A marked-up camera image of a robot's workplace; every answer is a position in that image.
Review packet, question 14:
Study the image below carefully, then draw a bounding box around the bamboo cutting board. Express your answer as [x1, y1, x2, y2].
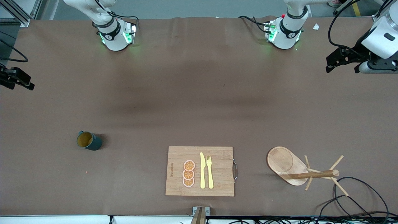
[165, 146, 238, 197]

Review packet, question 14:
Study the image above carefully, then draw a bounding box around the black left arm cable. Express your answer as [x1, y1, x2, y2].
[328, 0, 384, 58]

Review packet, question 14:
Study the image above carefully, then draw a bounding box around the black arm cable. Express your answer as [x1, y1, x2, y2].
[0, 31, 29, 63]
[328, 0, 384, 58]

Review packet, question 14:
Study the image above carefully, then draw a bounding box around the metal bracket with brown post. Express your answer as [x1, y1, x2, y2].
[192, 206, 210, 224]

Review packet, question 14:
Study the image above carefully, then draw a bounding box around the black thin cable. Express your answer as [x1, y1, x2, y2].
[317, 195, 377, 224]

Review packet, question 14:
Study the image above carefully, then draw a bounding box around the aluminium frame profile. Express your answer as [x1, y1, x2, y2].
[0, 0, 43, 28]

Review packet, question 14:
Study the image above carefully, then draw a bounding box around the black looped cable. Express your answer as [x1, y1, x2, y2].
[334, 177, 390, 220]

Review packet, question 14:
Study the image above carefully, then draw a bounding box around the wooden mug rack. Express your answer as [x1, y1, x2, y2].
[267, 146, 349, 197]

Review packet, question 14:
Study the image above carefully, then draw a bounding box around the yellow plastic fork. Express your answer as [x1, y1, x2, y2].
[206, 155, 214, 189]

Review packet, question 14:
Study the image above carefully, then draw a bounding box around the black left base cable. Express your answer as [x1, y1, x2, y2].
[238, 16, 268, 33]

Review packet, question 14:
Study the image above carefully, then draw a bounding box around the teal mug with yellow inside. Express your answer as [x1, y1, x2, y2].
[77, 131, 103, 151]

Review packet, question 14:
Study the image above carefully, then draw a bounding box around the black right base cable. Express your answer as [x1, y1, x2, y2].
[93, 0, 139, 30]

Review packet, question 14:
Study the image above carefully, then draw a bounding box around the yellow plastic knife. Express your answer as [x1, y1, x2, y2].
[200, 152, 206, 189]

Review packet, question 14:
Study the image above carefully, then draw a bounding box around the brown table cover sheet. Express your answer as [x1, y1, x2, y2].
[0, 16, 398, 217]

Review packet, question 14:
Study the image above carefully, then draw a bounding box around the black base cable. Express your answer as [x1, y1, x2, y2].
[93, 0, 139, 30]
[238, 16, 268, 33]

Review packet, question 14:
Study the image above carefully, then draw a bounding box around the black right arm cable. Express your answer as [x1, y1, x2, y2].
[0, 31, 29, 63]

